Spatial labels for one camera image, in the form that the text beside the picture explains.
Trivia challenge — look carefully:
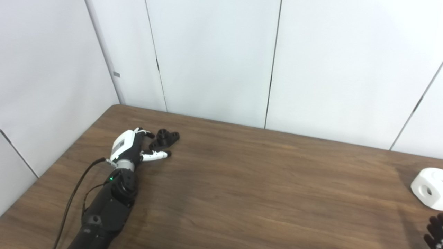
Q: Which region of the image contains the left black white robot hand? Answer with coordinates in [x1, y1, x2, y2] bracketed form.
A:
[110, 127, 172, 170]

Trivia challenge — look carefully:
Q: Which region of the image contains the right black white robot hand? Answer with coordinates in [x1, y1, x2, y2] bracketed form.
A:
[424, 213, 443, 249]

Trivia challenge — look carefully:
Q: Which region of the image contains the black flanged holder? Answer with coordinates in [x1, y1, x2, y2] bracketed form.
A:
[149, 129, 180, 151]

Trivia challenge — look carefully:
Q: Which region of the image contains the round white piece with holes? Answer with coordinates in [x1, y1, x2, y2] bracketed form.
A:
[410, 168, 443, 211]

